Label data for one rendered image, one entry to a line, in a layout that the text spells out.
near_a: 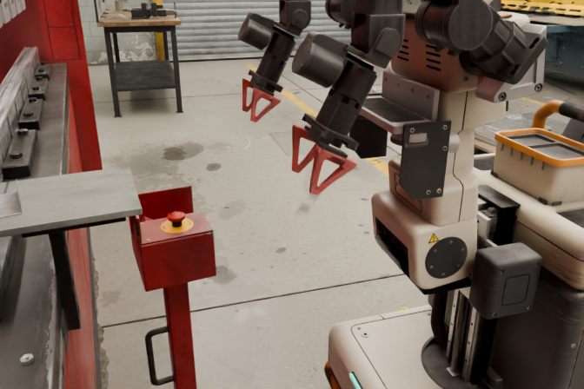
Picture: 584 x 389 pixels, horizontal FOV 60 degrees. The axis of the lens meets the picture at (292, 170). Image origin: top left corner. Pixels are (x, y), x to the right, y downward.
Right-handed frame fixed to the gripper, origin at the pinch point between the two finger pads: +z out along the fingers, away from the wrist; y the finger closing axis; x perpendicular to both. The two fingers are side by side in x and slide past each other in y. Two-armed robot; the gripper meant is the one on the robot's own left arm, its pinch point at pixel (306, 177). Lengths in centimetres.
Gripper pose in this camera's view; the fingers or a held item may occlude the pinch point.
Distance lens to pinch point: 82.3
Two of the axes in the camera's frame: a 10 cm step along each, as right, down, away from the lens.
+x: 8.5, 3.3, 4.0
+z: -4.3, 8.8, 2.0
